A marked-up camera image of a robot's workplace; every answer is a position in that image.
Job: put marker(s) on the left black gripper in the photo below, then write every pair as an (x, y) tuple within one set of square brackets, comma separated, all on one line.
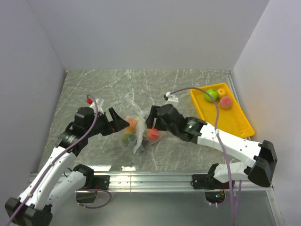
[(117, 123)]

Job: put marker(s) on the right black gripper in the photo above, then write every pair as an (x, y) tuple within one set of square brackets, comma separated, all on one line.
[(150, 120)]

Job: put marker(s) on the clear plastic bag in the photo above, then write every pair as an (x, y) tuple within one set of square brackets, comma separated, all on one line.
[(142, 143)]

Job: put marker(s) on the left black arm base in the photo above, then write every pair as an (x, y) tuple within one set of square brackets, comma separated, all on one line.
[(97, 193)]

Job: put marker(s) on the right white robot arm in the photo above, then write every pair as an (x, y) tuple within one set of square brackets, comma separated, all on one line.
[(257, 161)]

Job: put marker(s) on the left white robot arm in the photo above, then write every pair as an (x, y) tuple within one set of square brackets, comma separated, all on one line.
[(36, 205)]

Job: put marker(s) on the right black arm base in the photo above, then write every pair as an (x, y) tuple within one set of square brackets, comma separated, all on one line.
[(214, 190)]

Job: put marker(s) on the red fruit in bag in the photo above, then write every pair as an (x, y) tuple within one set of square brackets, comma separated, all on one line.
[(153, 135)]

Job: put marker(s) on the orange fruit in bag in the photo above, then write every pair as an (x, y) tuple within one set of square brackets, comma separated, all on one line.
[(132, 124)]

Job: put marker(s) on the small orange fruit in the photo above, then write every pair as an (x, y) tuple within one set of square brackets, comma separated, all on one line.
[(221, 93)]

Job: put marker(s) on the green apple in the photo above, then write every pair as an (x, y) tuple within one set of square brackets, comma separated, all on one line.
[(211, 95)]

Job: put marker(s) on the pink peach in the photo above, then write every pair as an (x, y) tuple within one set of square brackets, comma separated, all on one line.
[(225, 103)]

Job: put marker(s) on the yellow plastic tray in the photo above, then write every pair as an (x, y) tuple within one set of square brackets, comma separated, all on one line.
[(232, 120)]

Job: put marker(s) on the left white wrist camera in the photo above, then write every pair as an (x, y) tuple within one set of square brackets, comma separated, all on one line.
[(96, 105)]

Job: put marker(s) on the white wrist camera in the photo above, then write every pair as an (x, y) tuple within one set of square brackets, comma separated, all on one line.
[(171, 99), (96, 105)]

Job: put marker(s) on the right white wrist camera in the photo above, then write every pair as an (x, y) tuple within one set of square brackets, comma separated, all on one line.
[(171, 99)]

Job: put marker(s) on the aluminium rail frame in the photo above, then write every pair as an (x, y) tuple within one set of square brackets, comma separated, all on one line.
[(235, 187)]

